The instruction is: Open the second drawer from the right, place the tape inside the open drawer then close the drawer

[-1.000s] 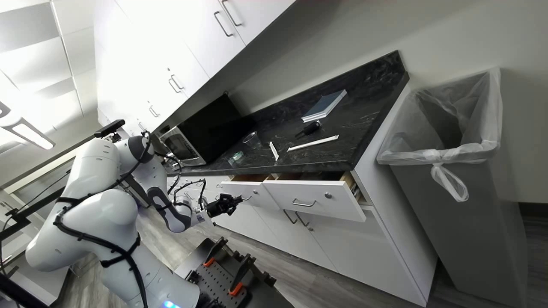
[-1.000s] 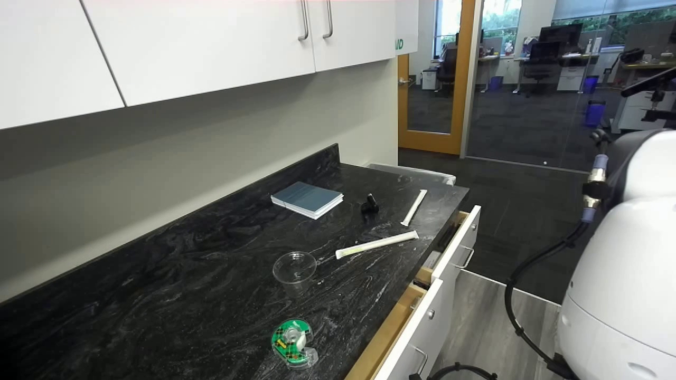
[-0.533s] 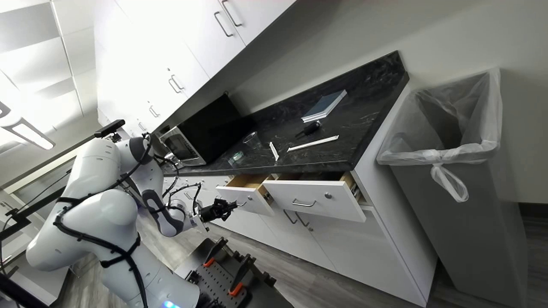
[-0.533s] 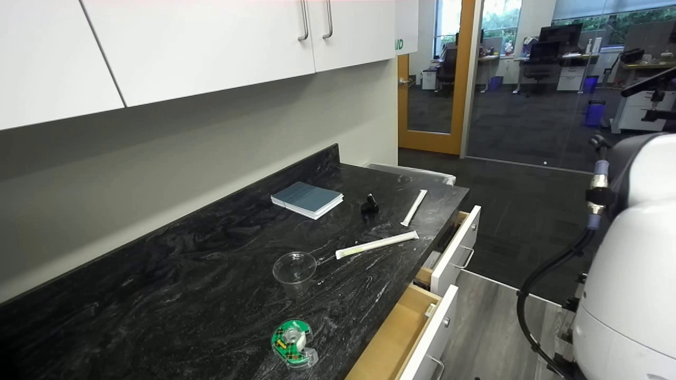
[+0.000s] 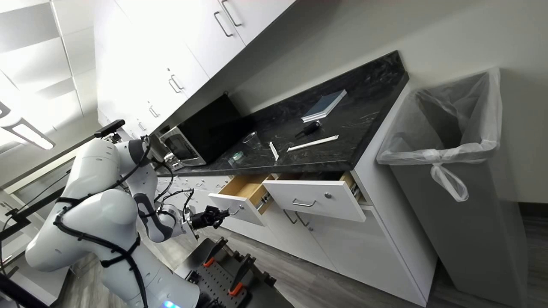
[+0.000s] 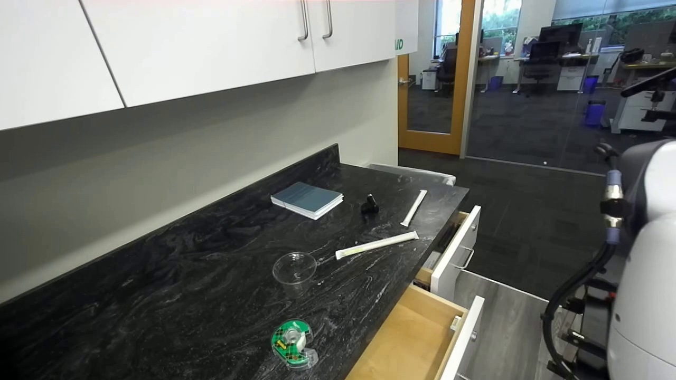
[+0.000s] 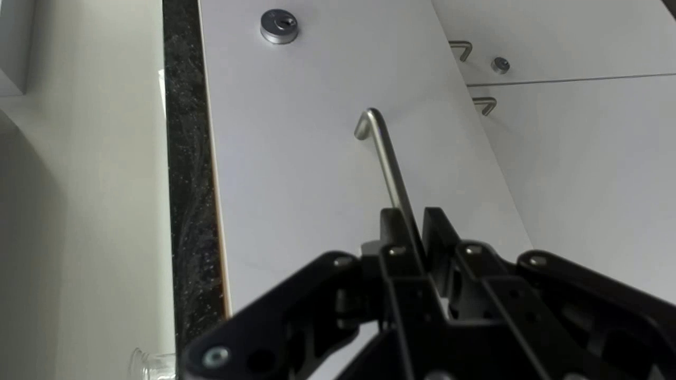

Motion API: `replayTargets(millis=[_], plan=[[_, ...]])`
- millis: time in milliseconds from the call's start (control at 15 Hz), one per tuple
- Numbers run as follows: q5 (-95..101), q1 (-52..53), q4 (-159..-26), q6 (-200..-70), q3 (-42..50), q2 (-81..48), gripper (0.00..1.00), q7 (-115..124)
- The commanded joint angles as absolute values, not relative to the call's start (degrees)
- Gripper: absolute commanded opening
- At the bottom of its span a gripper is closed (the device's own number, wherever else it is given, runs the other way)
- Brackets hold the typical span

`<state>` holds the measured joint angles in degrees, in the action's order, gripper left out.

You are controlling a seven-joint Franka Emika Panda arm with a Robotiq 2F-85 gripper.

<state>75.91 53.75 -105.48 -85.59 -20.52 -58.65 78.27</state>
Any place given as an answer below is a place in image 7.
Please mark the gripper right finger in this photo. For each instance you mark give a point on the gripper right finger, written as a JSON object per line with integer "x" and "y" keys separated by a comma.
{"x": 570, "y": 301}

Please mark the silver drawer lock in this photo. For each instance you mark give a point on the silver drawer lock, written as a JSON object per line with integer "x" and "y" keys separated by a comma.
{"x": 500, "y": 65}
{"x": 279, "y": 26}

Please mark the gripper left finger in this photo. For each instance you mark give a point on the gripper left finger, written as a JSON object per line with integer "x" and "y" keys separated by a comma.
{"x": 296, "y": 306}

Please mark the white drawer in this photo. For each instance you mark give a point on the white drawer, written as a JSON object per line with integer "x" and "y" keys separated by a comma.
{"x": 591, "y": 174}
{"x": 296, "y": 158}
{"x": 560, "y": 37}

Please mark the clear plastic container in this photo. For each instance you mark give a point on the clear plastic container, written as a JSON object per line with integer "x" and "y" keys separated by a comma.
{"x": 153, "y": 365}

